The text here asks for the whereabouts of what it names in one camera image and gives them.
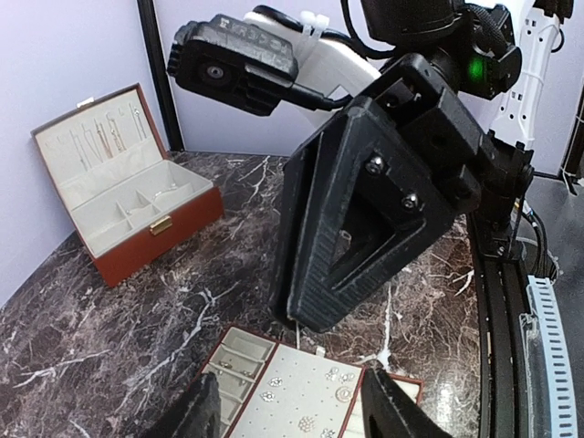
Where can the beige jewelry tray insert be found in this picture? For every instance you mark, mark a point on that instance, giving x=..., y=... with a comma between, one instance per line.
x=269, y=389

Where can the white slotted cable duct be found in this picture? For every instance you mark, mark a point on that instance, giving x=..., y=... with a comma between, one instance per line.
x=552, y=410

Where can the red wooden jewelry box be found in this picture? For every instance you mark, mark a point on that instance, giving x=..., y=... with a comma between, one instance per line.
x=127, y=200

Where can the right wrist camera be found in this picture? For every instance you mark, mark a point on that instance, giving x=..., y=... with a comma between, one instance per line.
x=256, y=63

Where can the black front table rail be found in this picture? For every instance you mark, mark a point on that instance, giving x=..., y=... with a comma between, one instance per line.
x=513, y=382

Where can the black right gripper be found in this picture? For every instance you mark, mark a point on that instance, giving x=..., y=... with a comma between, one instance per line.
x=393, y=169

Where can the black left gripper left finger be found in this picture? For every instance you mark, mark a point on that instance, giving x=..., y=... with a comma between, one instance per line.
x=196, y=414

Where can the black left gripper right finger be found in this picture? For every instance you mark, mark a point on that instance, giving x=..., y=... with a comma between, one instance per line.
x=389, y=412

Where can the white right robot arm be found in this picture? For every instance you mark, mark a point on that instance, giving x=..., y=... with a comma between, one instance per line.
x=480, y=40

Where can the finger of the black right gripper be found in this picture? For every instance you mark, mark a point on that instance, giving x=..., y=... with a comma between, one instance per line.
x=298, y=178

